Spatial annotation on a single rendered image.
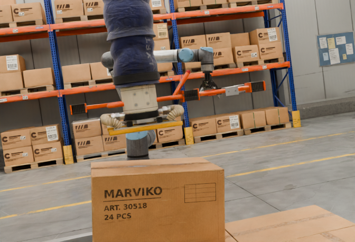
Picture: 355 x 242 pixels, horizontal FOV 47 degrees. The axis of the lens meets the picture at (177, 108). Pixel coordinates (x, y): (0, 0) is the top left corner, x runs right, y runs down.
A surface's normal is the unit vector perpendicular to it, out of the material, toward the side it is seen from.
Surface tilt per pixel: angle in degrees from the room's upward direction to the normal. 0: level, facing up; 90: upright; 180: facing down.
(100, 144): 90
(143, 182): 90
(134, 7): 80
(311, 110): 90
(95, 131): 90
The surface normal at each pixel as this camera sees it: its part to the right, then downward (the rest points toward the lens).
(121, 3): -0.16, -0.22
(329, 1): 0.21, 0.03
